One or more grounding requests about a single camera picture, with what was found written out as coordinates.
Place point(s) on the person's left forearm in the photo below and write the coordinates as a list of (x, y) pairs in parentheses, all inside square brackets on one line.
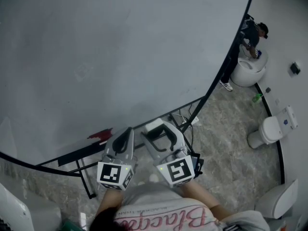
[(108, 202)]

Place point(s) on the white rounded appliance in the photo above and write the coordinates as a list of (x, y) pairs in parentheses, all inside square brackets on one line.
[(12, 210)]

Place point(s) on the person's white shoe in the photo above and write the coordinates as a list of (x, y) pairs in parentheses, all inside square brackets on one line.
[(154, 177)]

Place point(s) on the green box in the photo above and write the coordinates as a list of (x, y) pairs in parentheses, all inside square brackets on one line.
[(71, 226)]

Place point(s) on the white power strip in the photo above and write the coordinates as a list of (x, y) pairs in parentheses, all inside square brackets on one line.
[(192, 120)]

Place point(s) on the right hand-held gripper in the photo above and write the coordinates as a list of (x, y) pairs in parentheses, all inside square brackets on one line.
[(176, 171)]

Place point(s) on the round white toilet bowl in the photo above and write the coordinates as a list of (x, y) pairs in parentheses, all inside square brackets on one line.
[(247, 73)]

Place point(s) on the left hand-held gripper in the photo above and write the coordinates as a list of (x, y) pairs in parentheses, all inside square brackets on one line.
[(113, 173)]

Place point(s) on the person's right forearm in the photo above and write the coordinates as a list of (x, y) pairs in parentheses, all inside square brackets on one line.
[(207, 201)]

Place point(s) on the white toilet with open lid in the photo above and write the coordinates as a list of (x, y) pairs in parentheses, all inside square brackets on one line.
[(269, 129)]

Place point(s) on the small grey wall box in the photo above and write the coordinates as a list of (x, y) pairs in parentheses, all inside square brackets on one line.
[(268, 89)]

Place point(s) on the rectangular whiteboard eraser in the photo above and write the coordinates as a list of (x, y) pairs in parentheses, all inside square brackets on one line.
[(154, 125)]

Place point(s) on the red object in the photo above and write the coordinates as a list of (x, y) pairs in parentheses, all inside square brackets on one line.
[(101, 135)]

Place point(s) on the blue cloth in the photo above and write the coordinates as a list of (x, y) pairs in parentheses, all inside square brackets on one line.
[(257, 54)]

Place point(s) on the white toilet with closed lid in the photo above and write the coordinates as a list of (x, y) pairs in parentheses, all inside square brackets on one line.
[(276, 201)]

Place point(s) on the person's white printed shirt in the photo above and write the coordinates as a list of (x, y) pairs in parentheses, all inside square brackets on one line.
[(173, 213)]

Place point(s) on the green bottle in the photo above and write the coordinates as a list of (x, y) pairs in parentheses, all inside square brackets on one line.
[(257, 99)]

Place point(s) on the black tablet device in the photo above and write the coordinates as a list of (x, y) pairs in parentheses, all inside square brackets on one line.
[(197, 163)]

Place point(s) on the black wall box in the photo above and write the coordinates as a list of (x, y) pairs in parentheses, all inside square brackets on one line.
[(295, 68)]

